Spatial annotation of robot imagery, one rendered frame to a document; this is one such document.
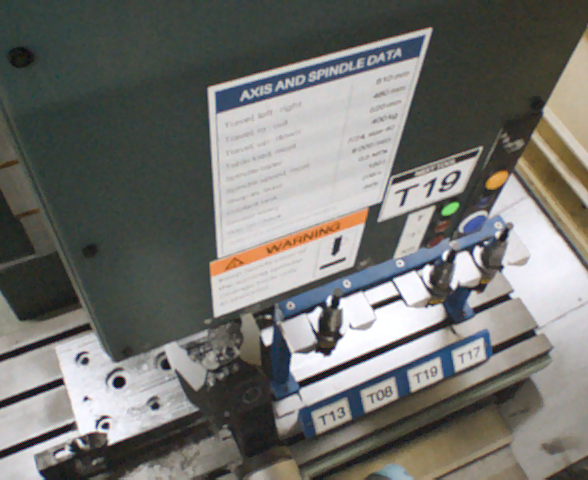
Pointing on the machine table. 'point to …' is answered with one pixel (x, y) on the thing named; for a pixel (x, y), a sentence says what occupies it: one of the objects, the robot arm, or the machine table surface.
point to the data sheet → (308, 139)
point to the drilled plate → (148, 382)
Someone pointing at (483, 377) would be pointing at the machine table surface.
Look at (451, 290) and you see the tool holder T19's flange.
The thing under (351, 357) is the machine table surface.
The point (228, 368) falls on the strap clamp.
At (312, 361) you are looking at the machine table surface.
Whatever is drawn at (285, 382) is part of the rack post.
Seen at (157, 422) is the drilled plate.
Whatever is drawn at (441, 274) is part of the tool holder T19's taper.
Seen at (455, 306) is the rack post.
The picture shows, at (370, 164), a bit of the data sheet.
